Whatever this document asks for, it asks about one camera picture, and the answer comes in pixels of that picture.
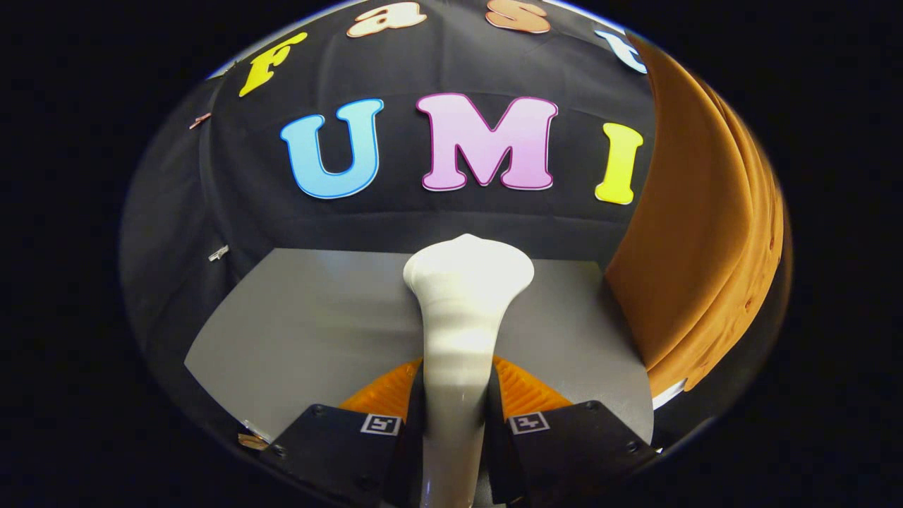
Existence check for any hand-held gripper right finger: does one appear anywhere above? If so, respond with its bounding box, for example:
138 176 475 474
485 356 660 505

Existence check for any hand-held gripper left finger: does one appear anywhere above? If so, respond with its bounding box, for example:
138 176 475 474
257 360 428 508

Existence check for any white garment steamer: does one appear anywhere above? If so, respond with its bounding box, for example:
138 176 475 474
402 233 535 508

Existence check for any orange-brown button shirt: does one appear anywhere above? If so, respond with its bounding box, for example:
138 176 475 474
605 32 785 399

